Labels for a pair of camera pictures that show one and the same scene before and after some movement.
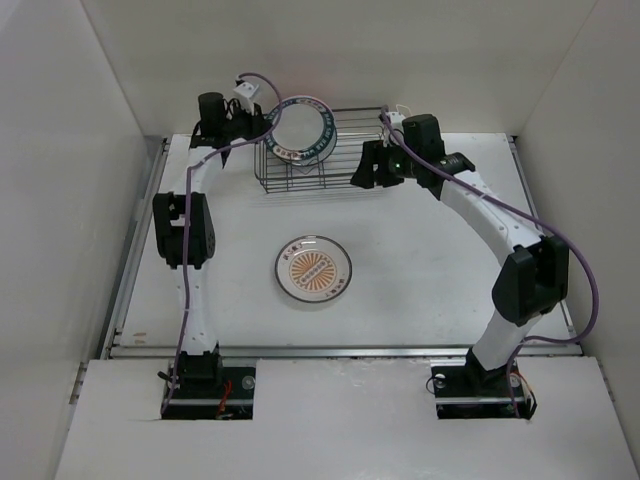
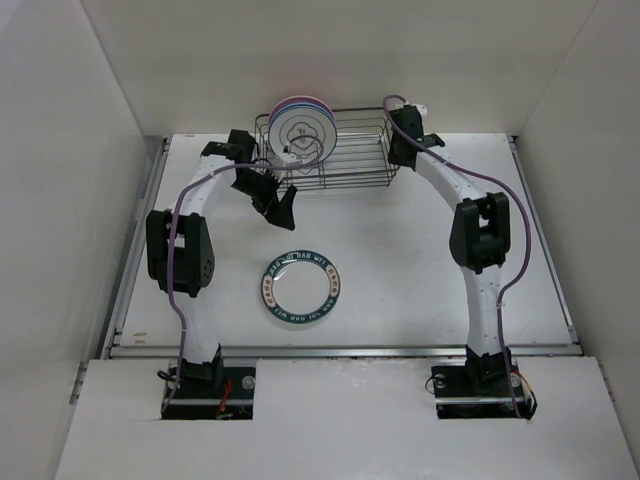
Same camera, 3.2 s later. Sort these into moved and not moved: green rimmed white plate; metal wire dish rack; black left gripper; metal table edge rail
Moved: green rimmed white plate; black left gripper
Not moved: metal table edge rail; metal wire dish rack
